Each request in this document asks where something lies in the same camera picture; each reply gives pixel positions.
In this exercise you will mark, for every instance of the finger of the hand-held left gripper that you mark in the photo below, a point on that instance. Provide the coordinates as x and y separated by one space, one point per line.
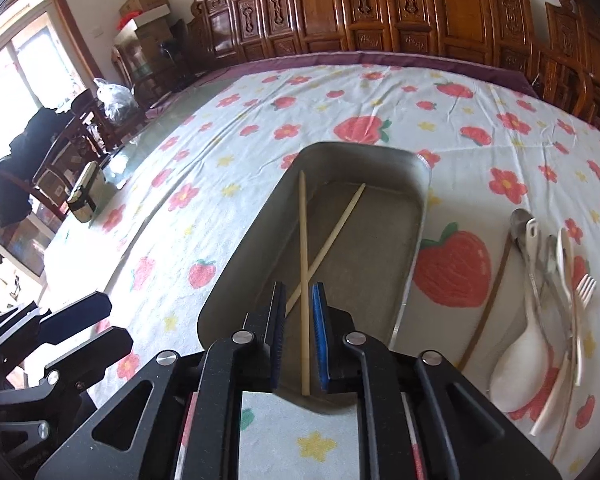
77 312
97 352

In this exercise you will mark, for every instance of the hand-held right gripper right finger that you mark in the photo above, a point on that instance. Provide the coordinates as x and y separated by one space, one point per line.
319 335

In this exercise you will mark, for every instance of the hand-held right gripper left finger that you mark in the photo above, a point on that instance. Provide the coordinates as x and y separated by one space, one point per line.
280 335

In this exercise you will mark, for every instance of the wooden chopstick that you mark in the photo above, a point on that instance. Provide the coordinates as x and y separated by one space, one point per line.
340 225
304 260

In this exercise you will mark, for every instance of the metal tray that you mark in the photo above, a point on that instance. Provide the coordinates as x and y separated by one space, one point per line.
380 240

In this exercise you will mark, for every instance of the white rice paddle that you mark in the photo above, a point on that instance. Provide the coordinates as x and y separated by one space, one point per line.
520 365

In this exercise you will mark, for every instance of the metal spoon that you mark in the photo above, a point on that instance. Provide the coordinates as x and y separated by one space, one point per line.
521 220

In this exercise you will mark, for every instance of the metal utensil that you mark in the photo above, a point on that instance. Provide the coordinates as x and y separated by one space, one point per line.
551 255

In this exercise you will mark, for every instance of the cream plastic spoon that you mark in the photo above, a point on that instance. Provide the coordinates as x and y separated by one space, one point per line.
565 250

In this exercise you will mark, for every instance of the white container with black clasp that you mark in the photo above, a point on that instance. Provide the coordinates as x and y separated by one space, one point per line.
86 192

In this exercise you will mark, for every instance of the black jacket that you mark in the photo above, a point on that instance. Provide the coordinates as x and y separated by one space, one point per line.
25 160

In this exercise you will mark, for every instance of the dark wooden chair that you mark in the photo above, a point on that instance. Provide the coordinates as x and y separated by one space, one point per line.
75 145

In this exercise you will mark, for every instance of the clear plastic bag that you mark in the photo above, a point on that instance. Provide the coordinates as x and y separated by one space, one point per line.
115 100

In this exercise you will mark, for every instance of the strawberry flower printed cloth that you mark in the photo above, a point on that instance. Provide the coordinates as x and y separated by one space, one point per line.
380 110

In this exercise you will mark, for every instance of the wood-framed glass door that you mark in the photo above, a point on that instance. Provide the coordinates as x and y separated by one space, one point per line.
25 50

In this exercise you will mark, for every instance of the purple cloth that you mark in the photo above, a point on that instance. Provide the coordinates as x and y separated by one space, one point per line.
380 58

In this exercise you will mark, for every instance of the cardboard box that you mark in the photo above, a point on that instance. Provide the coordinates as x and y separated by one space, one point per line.
145 0
152 30

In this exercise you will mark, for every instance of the row of carved wooden chairs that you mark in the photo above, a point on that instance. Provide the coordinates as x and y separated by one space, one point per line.
430 10

